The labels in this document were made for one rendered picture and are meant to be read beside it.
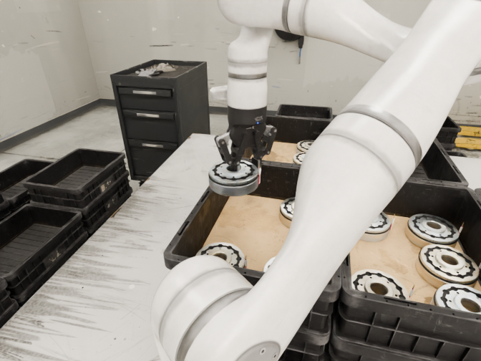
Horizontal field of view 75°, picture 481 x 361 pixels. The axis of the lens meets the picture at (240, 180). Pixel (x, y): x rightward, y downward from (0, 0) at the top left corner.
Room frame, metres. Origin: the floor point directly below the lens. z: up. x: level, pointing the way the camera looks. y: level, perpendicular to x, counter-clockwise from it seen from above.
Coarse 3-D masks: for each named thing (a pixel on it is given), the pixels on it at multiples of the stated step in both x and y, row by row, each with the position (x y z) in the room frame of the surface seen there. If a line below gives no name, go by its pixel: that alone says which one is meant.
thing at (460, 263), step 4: (440, 252) 0.48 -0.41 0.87; (444, 252) 0.48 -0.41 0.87; (448, 252) 0.48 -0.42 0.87; (436, 256) 0.46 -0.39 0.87; (440, 256) 0.46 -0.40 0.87; (448, 256) 0.47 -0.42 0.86; (452, 256) 0.47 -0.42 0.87; (456, 256) 0.46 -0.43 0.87; (436, 260) 0.46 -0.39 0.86; (440, 260) 0.45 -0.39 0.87; (456, 260) 0.46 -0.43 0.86; (460, 260) 0.45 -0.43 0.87; (440, 264) 0.45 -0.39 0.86; (444, 264) 0.44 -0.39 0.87; (448, 264) 0.44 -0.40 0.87; (460, 264) 0.44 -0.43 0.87; (448, 268) 0.44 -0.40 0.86; (452, 268) 0.43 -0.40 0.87; (456, 268) 0.43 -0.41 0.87; (460, 268) 0.43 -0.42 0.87
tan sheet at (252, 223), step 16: (224, 208) 0.68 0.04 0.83; (240, 208) 0.68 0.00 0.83; (256, 208) 0.68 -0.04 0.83; (272, 208) 0.68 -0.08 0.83; (224, 224) 0.61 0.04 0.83; (240, 224) 0.61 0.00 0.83; (256, 224) 0.61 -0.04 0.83; (272, 224) 0.61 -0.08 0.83; (208, 240) 0.56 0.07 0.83; (224, 240) 0.56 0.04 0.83; (240, 240) 0.56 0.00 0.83; (256, 240) 0.56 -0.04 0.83; (272, 240) 0.56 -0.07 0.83; (256, 256) 0.50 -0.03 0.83; (272, 256) 0.50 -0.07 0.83
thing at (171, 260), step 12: (288, 168) 0.72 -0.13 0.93; (204, 192) 0.60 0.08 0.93; (192, 216) 0.51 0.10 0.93; (180, 228) 0.47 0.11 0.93; (180, 240) 0.45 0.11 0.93; (168, 252) 0.41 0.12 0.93; (168, 264) 0.39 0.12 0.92; (252, 276) 0.35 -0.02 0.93; (336, 276) 0.35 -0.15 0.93; (324, 288) 0.33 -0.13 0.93; (336, 288) 0.33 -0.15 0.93; (324, 300) 0.33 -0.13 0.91
